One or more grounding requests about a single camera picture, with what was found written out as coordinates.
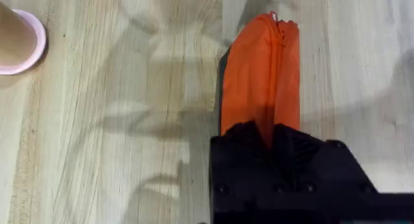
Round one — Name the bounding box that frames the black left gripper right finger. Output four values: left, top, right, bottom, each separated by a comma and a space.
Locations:
268, 122, 326, 186

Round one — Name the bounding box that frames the orange soft zip bag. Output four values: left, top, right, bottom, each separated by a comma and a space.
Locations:
217, 10, 301, 150

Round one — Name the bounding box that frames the pink cup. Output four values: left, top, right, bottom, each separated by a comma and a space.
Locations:
0, 1, 47, 76

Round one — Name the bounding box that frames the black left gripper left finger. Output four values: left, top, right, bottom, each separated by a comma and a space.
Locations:
212, 120, 272, 186

